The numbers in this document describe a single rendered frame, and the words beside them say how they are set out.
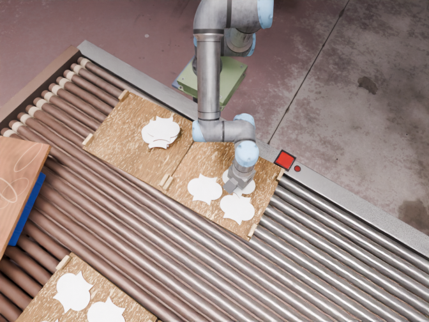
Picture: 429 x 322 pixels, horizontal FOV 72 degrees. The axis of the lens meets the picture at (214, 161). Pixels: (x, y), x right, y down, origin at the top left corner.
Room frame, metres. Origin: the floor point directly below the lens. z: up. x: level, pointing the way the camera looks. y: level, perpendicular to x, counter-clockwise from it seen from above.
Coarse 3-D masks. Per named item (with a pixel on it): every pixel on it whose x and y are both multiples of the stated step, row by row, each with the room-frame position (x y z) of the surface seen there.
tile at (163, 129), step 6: (156, 120) 0.66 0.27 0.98; (162, 120) 0.66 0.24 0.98; (168, 120) 0.67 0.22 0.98; (150, 126) 0.63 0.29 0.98; (156, 126) 0.63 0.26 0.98; (162, 126) 0.63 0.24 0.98; (168, 126) 0.63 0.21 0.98; (174, 126) 0.64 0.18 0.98; (150, 132) 0.60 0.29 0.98; (156, 132) 0.60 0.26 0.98; (162, 132) 0.60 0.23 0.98; (168, 132) 0.60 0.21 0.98; (174, 132) 0.61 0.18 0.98; (156, 138) 0.57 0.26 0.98; (162, 138) 0.58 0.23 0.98; (168, 138) 0.58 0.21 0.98
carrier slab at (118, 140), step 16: (128, 96) 0.81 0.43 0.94; (112, 112) 0.71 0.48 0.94; (128, 112) 0.72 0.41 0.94; (144, 112) 0.72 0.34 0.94; (160, 112) 0.73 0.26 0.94; (112, 128) 0.63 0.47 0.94; (128, 128) 0.64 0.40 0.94; (96, 144) 0.55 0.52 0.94; (112, 144) 0.55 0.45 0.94; (128, 144) 0.56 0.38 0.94; (144, 144) 0.56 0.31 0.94; (176, 144) 0.57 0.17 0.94; (112, 160) 0.48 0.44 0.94; (128, 160) 0.48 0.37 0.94; (144, 160) 0.48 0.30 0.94; (160, 160) 0.49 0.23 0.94; (176, 160) 0.49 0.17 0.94; (144, 176) 0.41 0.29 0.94; (160, 176) 0.41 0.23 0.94
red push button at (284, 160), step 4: (280, 156) 0.54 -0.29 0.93; (284, 156) 0.55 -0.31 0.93; (288, 156) 0.55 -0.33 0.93; (276, 160) 0.52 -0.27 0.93; (280, 160) 0.52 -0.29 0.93; (284, 160) 0.52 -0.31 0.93; (288, 160) 0.52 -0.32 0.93; (292, 160) 0.53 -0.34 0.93; (280, 164) 0.50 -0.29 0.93; (284, 164) 0.51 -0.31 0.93; (288, 164) 0.51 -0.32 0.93; (288, 168) 0.49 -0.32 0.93
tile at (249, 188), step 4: (224, 172) 0.44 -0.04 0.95; (224, 176) 0.42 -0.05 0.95; (224, 180) 0.41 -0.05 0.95; (252, 180) 0.41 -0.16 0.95; (248, 184) 0.40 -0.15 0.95; (252, 184) 0.40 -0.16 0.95; (236, 188) 0.37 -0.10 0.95; (244, 188) 0.38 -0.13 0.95; (248, 188) 0.38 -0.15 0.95; (252, 188) 0.38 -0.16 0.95; (236, 192) 0.36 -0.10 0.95; (240, 192) 0.36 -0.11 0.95; (244, 192) 0.36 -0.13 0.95; (248, 192) 0.36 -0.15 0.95; (240, 196) 0.34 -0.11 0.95
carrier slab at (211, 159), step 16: (208, 144) 0.58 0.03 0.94; (224, 144) 0.58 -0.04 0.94; (192, 160) 0.50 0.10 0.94; (208, 160) 0.50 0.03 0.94; (224, 160) 0.50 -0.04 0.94; (176, 176) 0.42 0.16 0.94; (192, 176) 0.42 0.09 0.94; (208, 176) 0.43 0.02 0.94; (256, 176) 0.44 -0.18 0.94; (272, 176) 0.44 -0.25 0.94; (176, 192) 0.35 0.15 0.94; (224, 192) 0.36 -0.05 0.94; (256, 192) 0.37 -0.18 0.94; (272, 192) 0.37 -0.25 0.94; (192, 208) 0.28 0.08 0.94; (208, 208) 0.29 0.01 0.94; (256, 208) 0.30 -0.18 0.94; (224, 224) 0.23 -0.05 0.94; (240, 224) 0.23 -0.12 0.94; (256, 224) 0.23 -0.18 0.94
